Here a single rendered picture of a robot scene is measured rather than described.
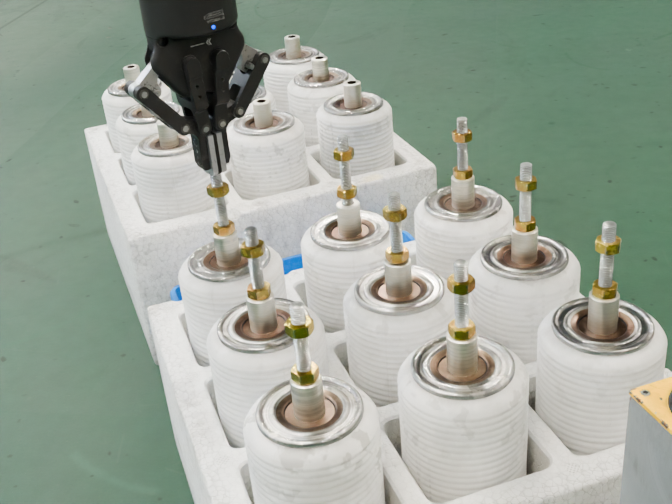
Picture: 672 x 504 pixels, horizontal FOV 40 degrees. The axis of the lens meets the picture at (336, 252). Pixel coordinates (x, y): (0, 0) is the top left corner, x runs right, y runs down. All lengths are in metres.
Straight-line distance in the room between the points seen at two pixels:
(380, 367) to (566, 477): 0.17
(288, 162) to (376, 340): 0.42
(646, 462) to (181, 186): 0.68
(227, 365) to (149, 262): 0.39
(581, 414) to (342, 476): 0.20
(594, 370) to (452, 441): 0.12
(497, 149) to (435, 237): 0.79
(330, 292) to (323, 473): 0.27
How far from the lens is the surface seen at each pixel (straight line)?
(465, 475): 0.69
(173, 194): 1.10
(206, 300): 0.82
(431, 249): 0.90
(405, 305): 0.75
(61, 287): 1.38
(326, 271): 0.85
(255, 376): 0.72
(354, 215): 0.85
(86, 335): 1.26
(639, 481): 0.60
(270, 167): 1.12
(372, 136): 1.15
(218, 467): 0.73
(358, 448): 0.63
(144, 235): 1.08
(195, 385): 0.82
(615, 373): 0.70
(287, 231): 1.12
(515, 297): 0.79
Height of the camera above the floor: 0.66
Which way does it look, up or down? 29 degrees down
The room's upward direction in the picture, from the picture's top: 5 degrees counter-clockwise
